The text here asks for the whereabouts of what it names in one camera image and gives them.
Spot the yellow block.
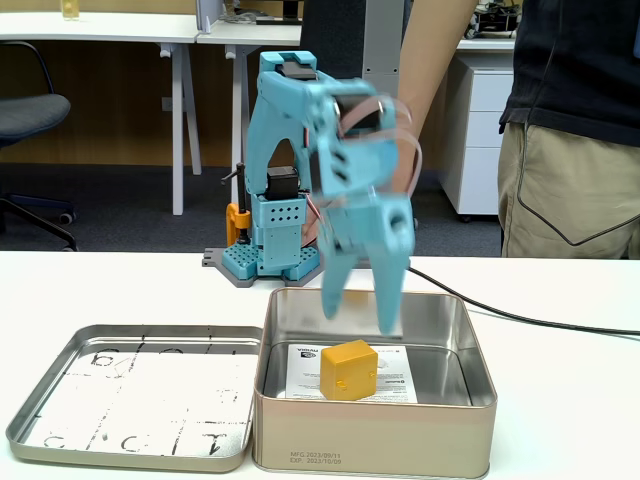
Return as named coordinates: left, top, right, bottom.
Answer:
left=319, top=338, right=380, bottom=401

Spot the person's hand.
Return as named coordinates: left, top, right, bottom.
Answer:
left=301, top=198, right=325, bottom=250

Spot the printed white paper sheet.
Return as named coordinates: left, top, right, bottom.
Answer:
left=286, top=343, right=420, bottom=405

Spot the orange table clamp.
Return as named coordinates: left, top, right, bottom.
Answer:
left=221, top=162, right=254, bottom=247

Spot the white drawer cabinet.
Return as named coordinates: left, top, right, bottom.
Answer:
left=439, top=52, right=516, bottom=224

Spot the gold metal tin box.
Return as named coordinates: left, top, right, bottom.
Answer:
left=251, top=287, right=499, bottom=480

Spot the dark high-back office chair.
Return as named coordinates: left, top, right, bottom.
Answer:
left=298, top=0, right=365, bottom=81

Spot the person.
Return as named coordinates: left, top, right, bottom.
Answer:
left=497, top=0, right=640, bottom=260

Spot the metal tin lid with grid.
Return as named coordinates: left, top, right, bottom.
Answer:
left=5, top=323, right=264, bottom=474

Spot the white desk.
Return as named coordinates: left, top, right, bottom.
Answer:
left=0, top=12, right=204, bottom=216
left=457, top=38, right=516, bottom=53
left=196, top=20, right=304, bottom=211

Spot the black monitor stand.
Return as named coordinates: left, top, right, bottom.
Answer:
left=255, top=0, right=305, bottom=26

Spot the black electronics clutter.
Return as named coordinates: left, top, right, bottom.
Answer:
left=469, top=0, right=524, bottom=40

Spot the grey desk divider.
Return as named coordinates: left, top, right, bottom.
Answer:
left=195, top=0, right=225, bottom=35

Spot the grey office chair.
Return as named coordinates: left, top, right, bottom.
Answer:
left=0, top=40, right=79, bottom=252

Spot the red white black servo cable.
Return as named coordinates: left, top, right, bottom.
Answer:
left=302, top=124, right=326, bottom=216
left=344, top=94, right=424, bottom=201

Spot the black power cable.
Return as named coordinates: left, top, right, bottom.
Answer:
left=407, top=267, right=640, bottom=337

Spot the grey metal stand post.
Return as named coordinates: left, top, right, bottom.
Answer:
left=362, top=0, right=405, bottom=81

